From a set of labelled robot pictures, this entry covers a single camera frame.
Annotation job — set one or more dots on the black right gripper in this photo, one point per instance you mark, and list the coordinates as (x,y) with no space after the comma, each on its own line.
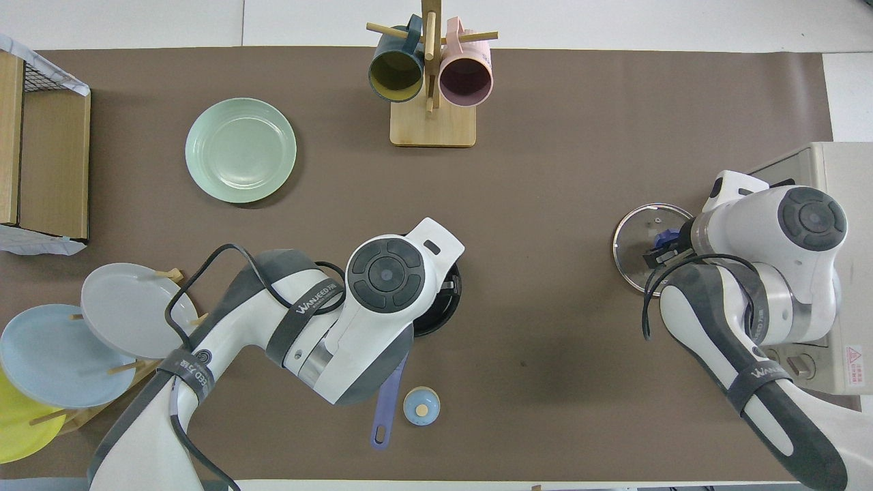
(687,239)

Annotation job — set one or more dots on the glass lid purple knob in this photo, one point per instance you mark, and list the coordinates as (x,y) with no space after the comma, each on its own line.
(631,259)

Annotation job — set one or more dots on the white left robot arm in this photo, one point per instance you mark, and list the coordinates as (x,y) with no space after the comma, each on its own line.
(382,273)

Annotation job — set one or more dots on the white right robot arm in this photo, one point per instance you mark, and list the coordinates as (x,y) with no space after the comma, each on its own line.
(805,218)

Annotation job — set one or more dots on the pale green plate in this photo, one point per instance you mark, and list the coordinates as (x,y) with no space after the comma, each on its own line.
(241,150)

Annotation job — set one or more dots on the wooden plate rack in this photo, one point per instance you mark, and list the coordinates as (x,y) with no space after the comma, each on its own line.
(174,275)

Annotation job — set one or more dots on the grey plate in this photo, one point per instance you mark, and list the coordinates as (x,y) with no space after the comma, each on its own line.
(123,307)

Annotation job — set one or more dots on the light blue plate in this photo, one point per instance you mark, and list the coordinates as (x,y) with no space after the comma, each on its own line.
(54,361)

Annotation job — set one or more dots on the yellow plate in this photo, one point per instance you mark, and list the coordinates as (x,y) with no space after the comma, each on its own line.
(20,429)

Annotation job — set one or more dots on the brown paper table mat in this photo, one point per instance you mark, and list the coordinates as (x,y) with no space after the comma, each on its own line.
(545,204)

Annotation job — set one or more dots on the beige toaster oven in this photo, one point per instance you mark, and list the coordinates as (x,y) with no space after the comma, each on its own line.
(852,170)

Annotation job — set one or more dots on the wooden mug tree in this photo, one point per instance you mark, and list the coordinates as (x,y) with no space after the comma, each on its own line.
(433,129)

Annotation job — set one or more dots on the pink ribbed mug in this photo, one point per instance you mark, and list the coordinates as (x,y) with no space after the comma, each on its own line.
(466,78)

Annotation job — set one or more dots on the dark teal mug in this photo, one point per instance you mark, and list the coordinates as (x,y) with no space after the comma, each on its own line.
(395,71)

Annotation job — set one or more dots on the wooden shelf rack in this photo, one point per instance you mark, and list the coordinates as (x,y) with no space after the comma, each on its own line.
(54,150)

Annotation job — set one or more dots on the white crumpled plastic bag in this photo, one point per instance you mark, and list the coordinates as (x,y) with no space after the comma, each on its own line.
(41,244)
(13,48)

